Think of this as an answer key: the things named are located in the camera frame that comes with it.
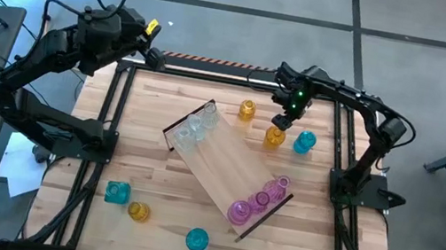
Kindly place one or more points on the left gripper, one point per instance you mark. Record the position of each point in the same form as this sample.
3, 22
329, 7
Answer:
139, 31

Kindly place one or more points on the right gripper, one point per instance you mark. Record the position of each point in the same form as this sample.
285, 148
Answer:
295, 91

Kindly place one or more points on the yellow dimpled glass vase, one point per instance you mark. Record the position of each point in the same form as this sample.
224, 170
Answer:
274, 139

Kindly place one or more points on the teal diamond-pattern glass vase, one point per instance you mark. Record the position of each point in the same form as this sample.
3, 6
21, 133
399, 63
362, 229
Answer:
304, 141

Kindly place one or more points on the yellow ribbed glass vase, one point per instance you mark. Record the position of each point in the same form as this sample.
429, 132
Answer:
246, 110

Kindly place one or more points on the slim pink twisted glass vase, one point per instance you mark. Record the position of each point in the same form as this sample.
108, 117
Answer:
276, 191

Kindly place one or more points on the clear glass jars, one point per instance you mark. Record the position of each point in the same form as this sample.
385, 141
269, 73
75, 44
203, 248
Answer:
210, 117
195, 124

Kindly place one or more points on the small pink glass vase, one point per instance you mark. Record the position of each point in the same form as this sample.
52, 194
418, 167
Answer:
259, 202

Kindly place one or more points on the wide pink glass vase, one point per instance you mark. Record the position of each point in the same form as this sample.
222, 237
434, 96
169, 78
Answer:
239, 214

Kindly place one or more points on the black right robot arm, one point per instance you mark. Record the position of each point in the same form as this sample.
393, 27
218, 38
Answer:
357, 99

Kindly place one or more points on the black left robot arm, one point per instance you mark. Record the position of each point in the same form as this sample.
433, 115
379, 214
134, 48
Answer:
36, 55

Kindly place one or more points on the wooden shelf with black legs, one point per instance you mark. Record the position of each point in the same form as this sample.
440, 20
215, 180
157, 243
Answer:
230, 166

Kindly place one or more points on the black hazard-striped floor mat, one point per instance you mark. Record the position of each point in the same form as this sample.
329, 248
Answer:
214, 66

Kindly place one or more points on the teal embossed round glass vase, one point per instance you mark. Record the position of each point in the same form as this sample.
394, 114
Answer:
197, 240

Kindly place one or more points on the grey caster wheel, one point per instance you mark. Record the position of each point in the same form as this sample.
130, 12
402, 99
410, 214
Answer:
41, 154

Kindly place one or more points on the teal square glass vase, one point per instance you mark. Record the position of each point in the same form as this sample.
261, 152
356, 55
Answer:
117, 192

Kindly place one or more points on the small yellow glass vase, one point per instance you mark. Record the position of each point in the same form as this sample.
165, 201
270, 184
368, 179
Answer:
138, 212

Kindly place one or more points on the white paper sheet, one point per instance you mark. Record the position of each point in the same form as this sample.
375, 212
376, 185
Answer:
16, 168

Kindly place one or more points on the black aluminium table frame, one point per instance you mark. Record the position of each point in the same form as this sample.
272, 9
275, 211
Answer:
234, 82

